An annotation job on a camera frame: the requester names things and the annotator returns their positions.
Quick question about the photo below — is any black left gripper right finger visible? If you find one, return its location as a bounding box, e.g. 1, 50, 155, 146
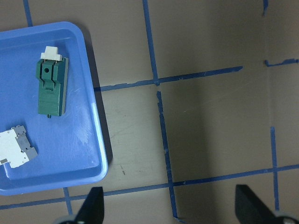
235, 184, 284, 224

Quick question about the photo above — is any white circuit breaker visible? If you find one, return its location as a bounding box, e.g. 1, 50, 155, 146
0, 126, 38, 168

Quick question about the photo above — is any blue plastic tray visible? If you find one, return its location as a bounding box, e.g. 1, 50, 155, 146
0, 22, 108, 196

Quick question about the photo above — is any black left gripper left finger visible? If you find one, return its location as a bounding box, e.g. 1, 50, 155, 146
73, 187, 104, 224

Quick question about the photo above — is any green terminal block module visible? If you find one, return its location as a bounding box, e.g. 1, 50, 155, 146
36, 46, 69, 119

